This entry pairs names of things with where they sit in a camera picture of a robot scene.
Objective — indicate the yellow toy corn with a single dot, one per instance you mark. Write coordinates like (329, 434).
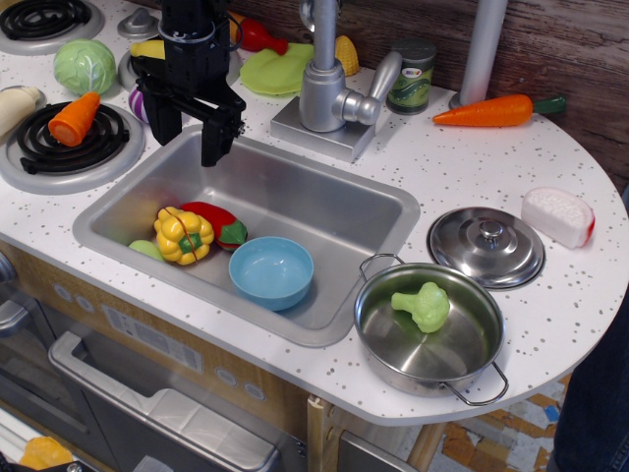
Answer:
(346, 53)

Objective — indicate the red toy chili pepper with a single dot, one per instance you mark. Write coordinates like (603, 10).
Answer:
(229, 232)

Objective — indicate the yellow toy squash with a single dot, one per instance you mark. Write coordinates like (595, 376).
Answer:
(152, 48)

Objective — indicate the grey stove knob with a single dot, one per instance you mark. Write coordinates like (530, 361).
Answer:
(141, 24)

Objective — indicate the green toy food can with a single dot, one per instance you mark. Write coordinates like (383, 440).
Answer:
(410, 93)

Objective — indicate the light blue plastic bowl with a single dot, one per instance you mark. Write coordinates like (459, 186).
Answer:
(273, 272)

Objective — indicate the red toy ketchup bottle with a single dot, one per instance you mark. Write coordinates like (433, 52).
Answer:
(252, 36)

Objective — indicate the green toy lettuce leaf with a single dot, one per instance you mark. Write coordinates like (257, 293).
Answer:
(269, 73)

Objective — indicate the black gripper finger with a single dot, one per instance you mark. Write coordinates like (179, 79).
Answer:
(163, 116)
(217, 137)

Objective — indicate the back right stove burner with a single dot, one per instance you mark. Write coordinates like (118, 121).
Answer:
(127, 75)

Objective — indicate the stainless steel pan lid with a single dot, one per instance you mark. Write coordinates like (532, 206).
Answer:
(497, 249)

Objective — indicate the stove burner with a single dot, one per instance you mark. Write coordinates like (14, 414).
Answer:
(41, 27)
(127, 75)
(32, 160)

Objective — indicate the front left stove burner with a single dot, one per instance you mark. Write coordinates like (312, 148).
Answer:
(32, 160)

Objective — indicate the light green toy broccoli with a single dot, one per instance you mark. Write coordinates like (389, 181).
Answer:
(429, 307)

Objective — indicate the orange toy carrot half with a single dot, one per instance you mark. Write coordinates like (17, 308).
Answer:
(70, 126)

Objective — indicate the white toy cauliflower piece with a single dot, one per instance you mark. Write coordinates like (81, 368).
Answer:
(560, 215)

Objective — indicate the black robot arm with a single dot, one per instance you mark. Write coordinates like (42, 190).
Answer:
(191, 16)

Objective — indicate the white toy mushroom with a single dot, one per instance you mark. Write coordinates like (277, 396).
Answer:
(17, 104)

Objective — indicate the yellow toy bell pepper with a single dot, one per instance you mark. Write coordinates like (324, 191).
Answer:
(182, 236)

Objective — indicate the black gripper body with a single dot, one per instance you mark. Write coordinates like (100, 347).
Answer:
(194, 71)

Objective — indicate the silver toy faucet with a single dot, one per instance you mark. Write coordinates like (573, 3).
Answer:
(327, 116)

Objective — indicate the purple striped toy onion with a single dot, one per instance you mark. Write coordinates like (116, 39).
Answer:
(135, 102)

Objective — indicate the small green toy vegetable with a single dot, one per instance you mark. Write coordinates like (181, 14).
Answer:
(147, 248)

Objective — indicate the grey support pole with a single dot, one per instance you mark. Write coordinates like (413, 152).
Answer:
(483, 47)

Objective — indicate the back left stove burner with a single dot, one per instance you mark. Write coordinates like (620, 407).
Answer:
(41, 27)

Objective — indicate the silver oven door handle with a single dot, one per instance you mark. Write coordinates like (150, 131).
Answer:
(167, 427)

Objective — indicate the orange toy on floor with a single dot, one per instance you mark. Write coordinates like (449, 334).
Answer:
(44, 452)

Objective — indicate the green toy cabbage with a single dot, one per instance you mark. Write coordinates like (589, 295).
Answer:
(84, 65)

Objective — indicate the silver sink basin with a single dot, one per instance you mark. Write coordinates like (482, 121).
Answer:
(340, 218)

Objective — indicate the whole orange toy carrot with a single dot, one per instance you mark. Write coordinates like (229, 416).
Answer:
(506, 111)

